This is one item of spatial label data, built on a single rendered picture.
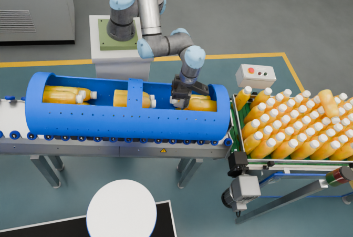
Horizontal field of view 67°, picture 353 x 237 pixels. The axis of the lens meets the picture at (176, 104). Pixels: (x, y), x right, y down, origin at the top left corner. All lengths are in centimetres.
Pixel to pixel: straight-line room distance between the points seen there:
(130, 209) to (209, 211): 124
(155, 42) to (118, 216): 70
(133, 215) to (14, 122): 76
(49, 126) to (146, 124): 41
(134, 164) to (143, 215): 119
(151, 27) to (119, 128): 46
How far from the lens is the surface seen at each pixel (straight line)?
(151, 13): 100
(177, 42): 103
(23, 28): 295
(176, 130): 121
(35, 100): 121
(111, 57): 141
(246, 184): 153
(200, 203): 233
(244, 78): 157
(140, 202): 119
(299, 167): 168
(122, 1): 131
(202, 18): 362
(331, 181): 137
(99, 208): 119
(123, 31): 141
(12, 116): 155
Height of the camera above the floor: 220
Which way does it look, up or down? 56 degrees down
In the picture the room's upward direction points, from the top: 18 degrees clockwise
